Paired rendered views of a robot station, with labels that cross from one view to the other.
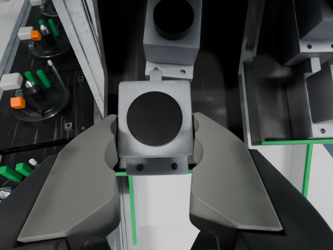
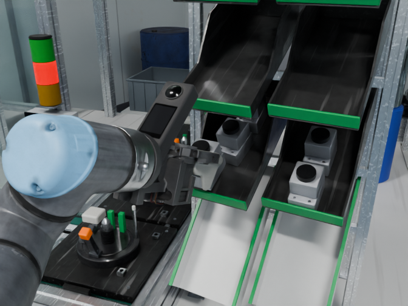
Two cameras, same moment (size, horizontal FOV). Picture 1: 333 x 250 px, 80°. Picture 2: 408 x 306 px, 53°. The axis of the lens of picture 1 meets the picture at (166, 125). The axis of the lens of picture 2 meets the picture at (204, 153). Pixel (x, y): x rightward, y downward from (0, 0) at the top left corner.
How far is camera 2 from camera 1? 0.57 m
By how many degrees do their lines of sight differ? 38
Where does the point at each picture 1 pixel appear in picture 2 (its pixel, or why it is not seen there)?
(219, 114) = (248, 182)
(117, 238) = (158, 296)
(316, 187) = not seen: outside the picture
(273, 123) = (281, 198)
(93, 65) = not seen: hidden behind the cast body
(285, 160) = (329, 278)
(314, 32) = (307, 150)
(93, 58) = not seen: hidden behind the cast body
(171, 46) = (226, 136)
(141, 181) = (197, 246)
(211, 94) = (249, 172)
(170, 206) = (210, 278)
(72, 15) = (195, 119)
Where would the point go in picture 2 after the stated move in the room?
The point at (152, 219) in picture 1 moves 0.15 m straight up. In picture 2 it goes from (192, 285) to (191, 219)
